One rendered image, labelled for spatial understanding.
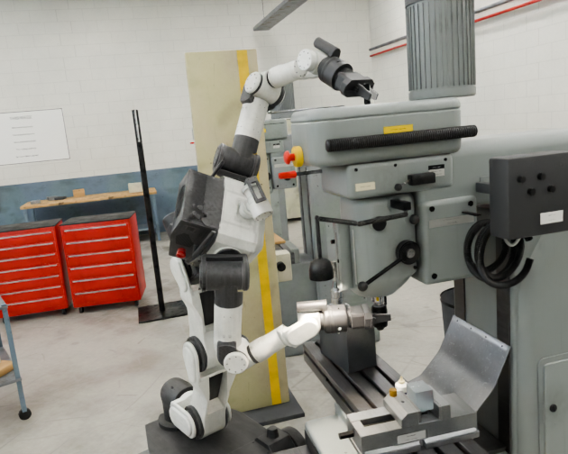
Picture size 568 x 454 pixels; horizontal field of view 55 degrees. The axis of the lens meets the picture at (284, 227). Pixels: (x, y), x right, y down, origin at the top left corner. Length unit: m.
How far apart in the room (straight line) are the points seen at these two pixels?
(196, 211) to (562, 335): 1.21
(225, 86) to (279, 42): 7.77
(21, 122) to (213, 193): 9.04
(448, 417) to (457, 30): 1.09
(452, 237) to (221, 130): 1.91
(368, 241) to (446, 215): 0.25
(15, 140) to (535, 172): 9.82
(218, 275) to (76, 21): 9.32
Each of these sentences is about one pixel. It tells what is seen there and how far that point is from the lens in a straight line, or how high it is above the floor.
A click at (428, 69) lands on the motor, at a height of 1.97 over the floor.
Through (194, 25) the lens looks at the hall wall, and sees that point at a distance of 10.78.
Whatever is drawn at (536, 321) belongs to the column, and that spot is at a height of 1.19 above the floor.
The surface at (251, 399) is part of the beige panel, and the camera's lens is 3.72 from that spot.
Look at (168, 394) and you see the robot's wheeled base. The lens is 2.56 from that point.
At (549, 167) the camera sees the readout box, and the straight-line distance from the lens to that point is 1.54.
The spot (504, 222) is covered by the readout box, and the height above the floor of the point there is 1.56.
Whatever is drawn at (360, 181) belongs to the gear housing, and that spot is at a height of 1.68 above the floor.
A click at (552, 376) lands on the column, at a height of 1.01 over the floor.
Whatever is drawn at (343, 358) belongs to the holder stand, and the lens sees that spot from 2.05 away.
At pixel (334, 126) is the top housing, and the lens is 1.49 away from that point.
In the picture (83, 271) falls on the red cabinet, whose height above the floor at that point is 0.48.
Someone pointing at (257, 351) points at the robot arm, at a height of 1.15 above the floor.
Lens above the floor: 1.86
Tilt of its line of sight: 11 degrees down
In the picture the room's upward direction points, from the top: 5 degrees counter-clockwise
